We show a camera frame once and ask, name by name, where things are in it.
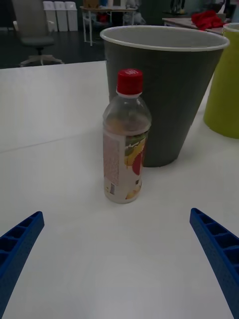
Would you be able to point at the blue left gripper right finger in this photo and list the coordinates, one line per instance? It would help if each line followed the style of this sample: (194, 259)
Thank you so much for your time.
(221, 249)

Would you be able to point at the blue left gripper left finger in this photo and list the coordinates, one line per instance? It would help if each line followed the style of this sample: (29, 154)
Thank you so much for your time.
(17, 246)

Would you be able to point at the plastic bottle with red cap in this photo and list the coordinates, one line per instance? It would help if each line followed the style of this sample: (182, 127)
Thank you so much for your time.
(125, 144)

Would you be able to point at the grey waste bin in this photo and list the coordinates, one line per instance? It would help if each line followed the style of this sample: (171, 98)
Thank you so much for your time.
(164, 99)

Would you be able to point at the yellow-green waste bin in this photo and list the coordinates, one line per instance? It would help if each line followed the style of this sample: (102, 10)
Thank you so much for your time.
(224, 87)

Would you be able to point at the grey office chair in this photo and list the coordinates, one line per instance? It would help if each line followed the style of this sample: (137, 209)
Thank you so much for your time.
(35, 35)

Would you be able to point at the wooden table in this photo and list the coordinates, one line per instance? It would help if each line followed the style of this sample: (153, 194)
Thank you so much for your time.
(194, 25)

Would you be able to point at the red cloth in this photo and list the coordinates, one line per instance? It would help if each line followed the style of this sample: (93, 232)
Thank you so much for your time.
(207, 20)

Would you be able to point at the white lidded bin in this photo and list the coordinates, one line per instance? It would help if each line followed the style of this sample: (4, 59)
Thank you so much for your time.
(50, 16)
(61, 16)
(71, 16)

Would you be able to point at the white-legged table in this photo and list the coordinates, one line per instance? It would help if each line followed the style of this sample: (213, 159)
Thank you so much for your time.
(99, 17)

